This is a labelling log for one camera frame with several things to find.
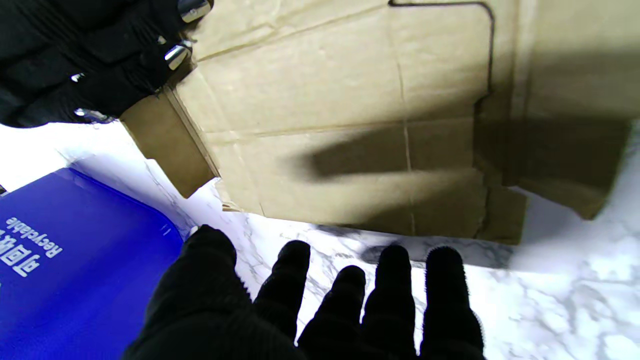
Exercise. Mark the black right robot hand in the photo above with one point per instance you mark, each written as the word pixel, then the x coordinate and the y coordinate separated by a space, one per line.
pixel 75 55

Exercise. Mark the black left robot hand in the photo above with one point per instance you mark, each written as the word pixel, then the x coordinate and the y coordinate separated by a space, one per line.
pixel 360 320

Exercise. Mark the brown cardboard box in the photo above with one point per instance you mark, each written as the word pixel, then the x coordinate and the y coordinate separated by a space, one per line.
pixel 350 115

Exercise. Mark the blue recycling bin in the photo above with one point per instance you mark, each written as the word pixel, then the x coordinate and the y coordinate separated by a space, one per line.
pixel 75 270

